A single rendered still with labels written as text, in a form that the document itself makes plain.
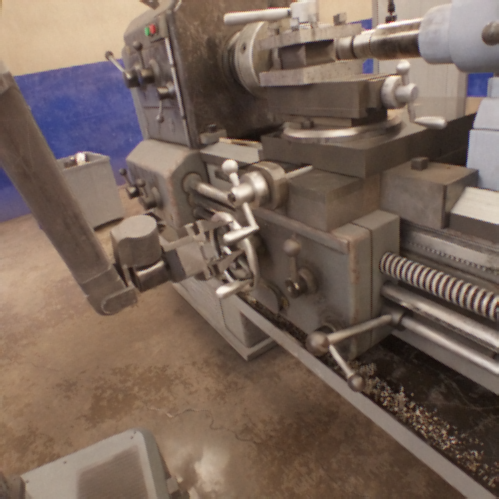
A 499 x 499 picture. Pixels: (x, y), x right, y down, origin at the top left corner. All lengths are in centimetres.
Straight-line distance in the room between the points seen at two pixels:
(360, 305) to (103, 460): 76
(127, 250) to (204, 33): 97
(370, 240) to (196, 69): 91
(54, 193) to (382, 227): 53
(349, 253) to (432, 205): 16
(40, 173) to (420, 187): 57
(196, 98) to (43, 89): 330
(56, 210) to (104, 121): 416
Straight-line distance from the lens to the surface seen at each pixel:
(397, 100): 76
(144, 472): 107
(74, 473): 115
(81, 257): 57
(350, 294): 72
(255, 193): 72
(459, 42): 85
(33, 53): 459
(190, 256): 57
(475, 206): 70
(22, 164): 49
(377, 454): 132
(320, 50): 91
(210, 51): 142
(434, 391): 95
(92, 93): 464
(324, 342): 64
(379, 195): 77
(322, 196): 66
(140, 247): 59
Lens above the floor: 109
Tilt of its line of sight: 27 degrees down
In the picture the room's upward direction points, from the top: 10 degrees counter-clockwise
